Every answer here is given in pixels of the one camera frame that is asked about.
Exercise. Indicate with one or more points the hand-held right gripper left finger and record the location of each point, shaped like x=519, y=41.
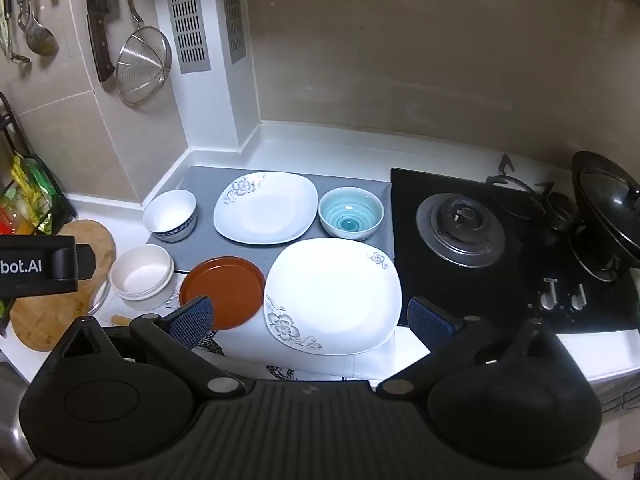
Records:
x=194, y=321

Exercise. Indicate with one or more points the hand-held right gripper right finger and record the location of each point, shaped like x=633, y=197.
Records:
x=429, y=321

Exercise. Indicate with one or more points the brown round plate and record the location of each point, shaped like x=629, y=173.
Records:
x=225, y=285

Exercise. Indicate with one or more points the plain white bowl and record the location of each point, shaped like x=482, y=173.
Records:
x=142, y=277

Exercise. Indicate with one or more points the large white square floral plate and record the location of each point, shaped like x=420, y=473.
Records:
x=330, y=290

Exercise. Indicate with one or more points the white bowl with blue band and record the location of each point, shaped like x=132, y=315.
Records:
x=169, y=212

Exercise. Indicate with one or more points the small white square floral plate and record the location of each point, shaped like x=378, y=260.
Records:
x=267, y=210

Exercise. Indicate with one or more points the teal swirl bowl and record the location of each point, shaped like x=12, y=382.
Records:
x=350, y=212

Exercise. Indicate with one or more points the wooden cutting board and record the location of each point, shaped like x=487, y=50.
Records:
x=40, y=320

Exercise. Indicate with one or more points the colourful seasoning packets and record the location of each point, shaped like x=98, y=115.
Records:
x=27, y=195

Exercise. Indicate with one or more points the black gas stove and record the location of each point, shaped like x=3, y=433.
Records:
x=500, y=280

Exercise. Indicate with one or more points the white patterned cloth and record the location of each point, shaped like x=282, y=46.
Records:
x=320, y=362

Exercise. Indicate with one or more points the stove knob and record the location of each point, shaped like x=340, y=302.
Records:
x=550, y=296
x=578, y=296

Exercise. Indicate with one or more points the grey counter mat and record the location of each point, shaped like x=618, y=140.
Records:
x=200, y=177

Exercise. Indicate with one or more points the metal sink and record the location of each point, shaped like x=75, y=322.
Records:
x=10, y=420

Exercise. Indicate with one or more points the black stove pan support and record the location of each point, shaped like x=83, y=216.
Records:
x=515, y=180

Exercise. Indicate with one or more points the black wok with glass lid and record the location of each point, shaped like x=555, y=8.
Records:
x=607, y=200

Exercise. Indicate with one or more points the metal mesh strainer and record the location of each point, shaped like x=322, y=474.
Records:
x=142, y=65

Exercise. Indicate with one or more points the metal ladle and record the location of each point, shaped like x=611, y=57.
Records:
x=40, y=35

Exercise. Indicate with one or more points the hanging metal utensil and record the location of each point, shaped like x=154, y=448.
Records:
x=12, y=20

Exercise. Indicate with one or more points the wide grey vent grille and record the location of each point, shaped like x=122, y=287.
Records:
x=186, y=15

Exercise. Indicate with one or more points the narrow grey vent grille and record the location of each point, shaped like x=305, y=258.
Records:
x=232, y=10

